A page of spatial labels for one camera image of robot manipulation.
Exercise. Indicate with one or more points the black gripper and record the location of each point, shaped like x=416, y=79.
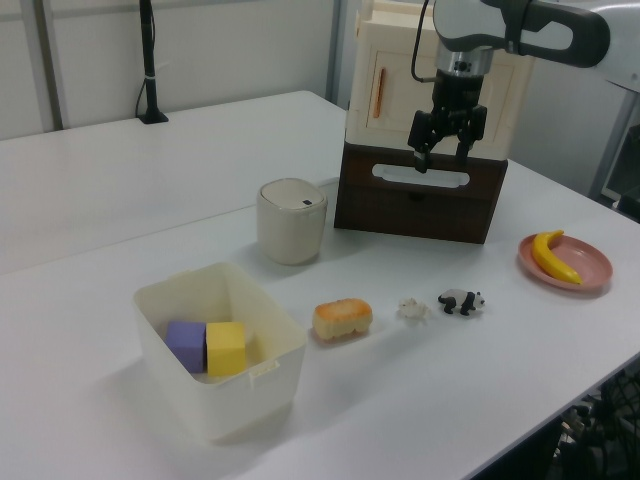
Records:
x=457, y=100

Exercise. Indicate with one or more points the toy bread loaf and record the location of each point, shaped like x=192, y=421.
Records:
x=342, y=320

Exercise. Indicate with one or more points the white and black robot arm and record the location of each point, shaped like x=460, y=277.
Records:
x=465, y=20

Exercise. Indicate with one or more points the white plastic basket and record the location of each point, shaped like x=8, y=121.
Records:
x=240, y=400

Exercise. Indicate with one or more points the cream plastic storage box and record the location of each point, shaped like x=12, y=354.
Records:
x=395, y=75

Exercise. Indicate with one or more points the dark brown wooden drawer box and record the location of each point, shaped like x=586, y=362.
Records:
x=400, y=210

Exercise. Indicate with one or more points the yellow toy banana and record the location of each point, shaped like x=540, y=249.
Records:
x=545, y=257

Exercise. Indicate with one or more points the toy panda figure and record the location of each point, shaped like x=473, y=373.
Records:
x=462, y=302

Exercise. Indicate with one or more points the small white toy figure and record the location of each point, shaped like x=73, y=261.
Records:
x=412, y=309

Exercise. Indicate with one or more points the beige lidded trash can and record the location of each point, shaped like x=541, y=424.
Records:
x=290, y=235

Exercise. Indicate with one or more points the pink plate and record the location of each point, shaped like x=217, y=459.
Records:
x=590, y=265

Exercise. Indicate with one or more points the black pole stand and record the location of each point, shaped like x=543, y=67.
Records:
x=149, y=50

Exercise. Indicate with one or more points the yellow foam cube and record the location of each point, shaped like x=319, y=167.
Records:
x=225, y=350

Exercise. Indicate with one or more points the purple foam cube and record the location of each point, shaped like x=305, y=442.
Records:
x=185, y=345

